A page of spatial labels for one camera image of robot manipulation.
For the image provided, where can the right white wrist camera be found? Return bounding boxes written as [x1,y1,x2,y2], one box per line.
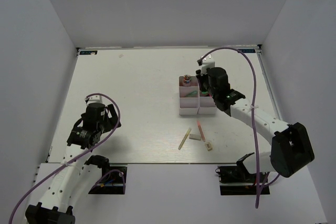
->
[197,55,215,75]

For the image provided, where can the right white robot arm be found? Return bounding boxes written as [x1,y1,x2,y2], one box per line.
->
[196,67,315,182]

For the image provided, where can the yellow pastel pen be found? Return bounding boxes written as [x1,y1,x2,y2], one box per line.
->
[178,127,192,150]

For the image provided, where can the grey white eraser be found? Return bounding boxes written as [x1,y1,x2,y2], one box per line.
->
[189,134,202,141]

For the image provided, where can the right white organizer tray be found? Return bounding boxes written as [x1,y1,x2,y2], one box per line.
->
[198,89,217,115]

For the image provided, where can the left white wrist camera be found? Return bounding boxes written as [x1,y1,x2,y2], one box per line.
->
[85,95,102,106]

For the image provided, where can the left blue table label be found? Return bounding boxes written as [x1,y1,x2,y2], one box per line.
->
[79,50,98,55]

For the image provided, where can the purple cable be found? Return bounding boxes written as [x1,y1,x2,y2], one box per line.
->
[199,46,279,209]
[6,92,124,224]

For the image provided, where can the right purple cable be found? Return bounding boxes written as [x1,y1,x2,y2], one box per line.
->
[199,46,279,209]

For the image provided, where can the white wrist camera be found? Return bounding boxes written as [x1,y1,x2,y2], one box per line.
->
[197,55,215,75]
[85,95,102,106]

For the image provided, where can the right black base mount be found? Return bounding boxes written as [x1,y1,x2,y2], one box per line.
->
[215,152,275,196]

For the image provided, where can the small beige eraser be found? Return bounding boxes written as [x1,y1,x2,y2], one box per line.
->
[205,142,213,151]

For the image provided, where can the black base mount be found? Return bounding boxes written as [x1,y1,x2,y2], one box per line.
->
[85,155,128,195]
[215,152,275,196]

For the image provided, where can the pink pastel pen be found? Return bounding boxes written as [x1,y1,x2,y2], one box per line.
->
[197,120,206,142]

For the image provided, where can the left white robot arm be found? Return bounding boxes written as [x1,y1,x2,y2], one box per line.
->
[25,102,121,223]

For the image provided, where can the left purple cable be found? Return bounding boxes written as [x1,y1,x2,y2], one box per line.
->
[6,92,124,224]

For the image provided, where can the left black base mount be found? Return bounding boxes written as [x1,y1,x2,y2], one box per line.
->
[85,155,128,195]

